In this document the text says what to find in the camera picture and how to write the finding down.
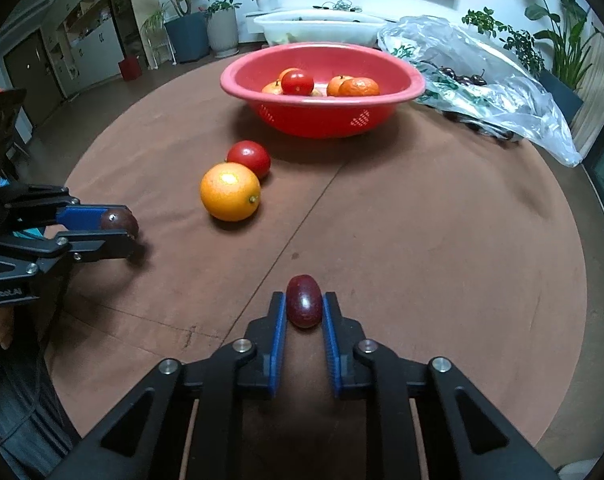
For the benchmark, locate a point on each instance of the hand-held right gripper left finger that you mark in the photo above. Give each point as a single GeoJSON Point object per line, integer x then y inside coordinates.
{"type": "Point", "coordinates": [278, 340]}

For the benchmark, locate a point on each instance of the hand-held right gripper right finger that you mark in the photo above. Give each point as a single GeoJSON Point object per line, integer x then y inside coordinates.
{"type": "Point", "coordinates": [332, 345]}

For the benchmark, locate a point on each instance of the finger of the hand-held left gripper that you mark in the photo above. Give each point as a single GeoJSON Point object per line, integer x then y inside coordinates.
{"type": "Point", "coordinates": [82, 217]}
{"type": "Point", "coordinates": [97, 247]}

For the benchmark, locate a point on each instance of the red grape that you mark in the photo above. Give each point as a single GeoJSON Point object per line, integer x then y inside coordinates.
{"type": "Point", "coordinates": [305, 302]}

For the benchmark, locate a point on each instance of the red plastic basin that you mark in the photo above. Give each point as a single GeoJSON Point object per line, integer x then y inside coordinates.
{"type": "Point", "coordinates": [322, 120]}

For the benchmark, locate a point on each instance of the red tomato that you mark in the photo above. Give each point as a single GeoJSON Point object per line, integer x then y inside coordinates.
{"type": "Point", "coordinates": [298, 83]}
{"type": "Point", "coordinates": [249, 157]}

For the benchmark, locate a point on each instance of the person's left hand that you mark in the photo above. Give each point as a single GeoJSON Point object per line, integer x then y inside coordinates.
{"type": "Point", "coordinates": [3, 327]}

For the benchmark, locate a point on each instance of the dark wooden door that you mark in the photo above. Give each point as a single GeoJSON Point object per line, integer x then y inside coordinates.
{"type": "Point", "coordinates": [34, 67]}

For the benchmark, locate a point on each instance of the yellowish smooth orange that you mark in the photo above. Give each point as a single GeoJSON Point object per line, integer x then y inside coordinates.
{"type": "Point", "coordinates": [230, 192]}

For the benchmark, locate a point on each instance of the white cabinet with shelves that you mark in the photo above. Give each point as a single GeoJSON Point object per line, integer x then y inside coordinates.
{"type": "Point", "coordinates": [89, 35]}

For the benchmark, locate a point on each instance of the red bin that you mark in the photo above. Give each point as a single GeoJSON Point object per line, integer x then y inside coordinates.
{"type": "Point", "coordinates": [130, 68]}

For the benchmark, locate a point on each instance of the thin plant on metal stand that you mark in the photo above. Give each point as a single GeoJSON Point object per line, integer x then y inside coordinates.
{"type": "Point", "coordinates": [157, 40]}

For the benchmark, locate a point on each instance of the leafy tree in blue-grey pot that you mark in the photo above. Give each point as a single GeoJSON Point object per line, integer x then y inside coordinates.
{"type": "Point", "coordinates": [189, 37]}

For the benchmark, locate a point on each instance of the small plant in tall white pot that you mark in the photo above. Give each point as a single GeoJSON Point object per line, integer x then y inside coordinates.
{"type": "Point", "coordinates": [223, 35]}

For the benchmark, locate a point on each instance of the grey textured fabric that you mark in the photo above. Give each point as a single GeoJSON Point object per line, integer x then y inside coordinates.
{"type": "Point", "coordinates": [576, 473]}

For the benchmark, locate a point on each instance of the pile of dark cherries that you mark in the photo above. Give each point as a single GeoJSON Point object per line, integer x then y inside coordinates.
{"type": "Point", "coordinates": [461, 79]}

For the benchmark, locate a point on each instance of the clear plastic bag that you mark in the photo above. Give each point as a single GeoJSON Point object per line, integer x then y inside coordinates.
{"type": "Point", "coordinates": [506, 90]}

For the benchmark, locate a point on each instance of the white basin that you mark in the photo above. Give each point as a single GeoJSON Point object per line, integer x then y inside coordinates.
{"type": "Point", "coordinates": [332, 30]}

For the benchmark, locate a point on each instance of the broad-leaf plant in dark pot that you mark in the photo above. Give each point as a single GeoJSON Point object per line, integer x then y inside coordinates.
{"type": "Point", "coordinates": [561, 95]}

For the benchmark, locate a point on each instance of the small bushy potted plant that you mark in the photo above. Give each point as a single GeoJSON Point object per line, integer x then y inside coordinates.
{"type": "Point", "coordinates": [524, 47]}
{"type": "Point", "coordinates": [484, 22]}

